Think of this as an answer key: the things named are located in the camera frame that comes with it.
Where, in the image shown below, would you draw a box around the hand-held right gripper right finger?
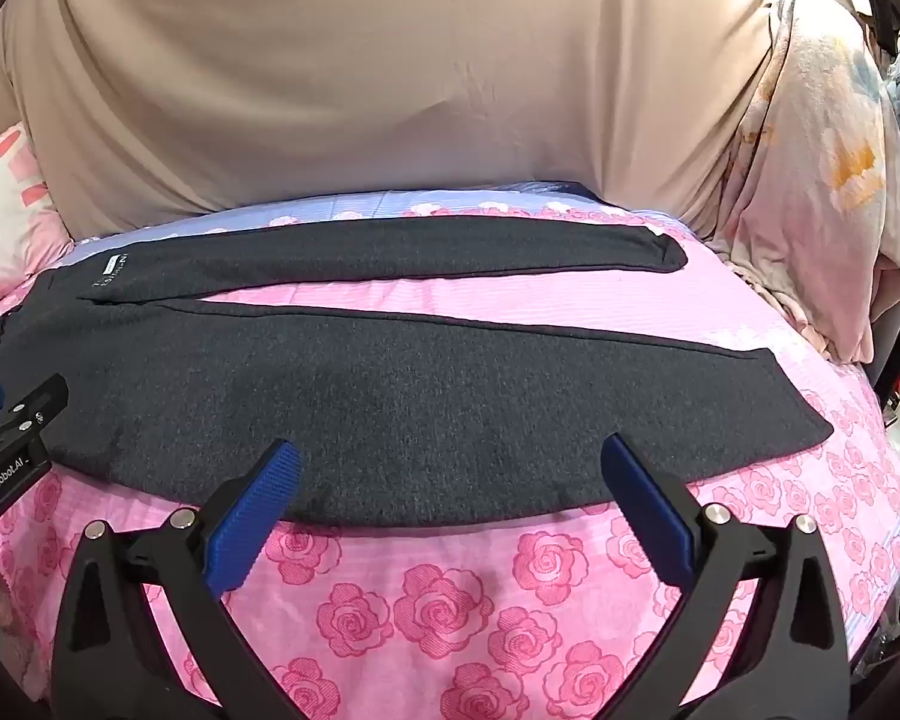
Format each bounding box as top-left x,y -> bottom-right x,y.
600,433 -> 850,720

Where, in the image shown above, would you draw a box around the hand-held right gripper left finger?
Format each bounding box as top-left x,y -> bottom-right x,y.
49,439 -> 305,720

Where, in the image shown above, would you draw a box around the dark grey pants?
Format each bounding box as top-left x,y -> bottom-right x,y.
0,214 -> 833,530

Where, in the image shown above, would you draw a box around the pink white pillow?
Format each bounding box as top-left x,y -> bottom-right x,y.
0,120 -> 73,332

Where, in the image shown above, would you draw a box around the pink rose bedsheet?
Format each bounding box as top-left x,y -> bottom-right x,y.
0,180 -> 900,720

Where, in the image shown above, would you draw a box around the pale floral quilt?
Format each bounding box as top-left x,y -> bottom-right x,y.
690,0 -> 900,370

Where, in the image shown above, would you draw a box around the beige blanket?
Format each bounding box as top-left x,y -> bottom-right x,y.
0,0 -> 796,242

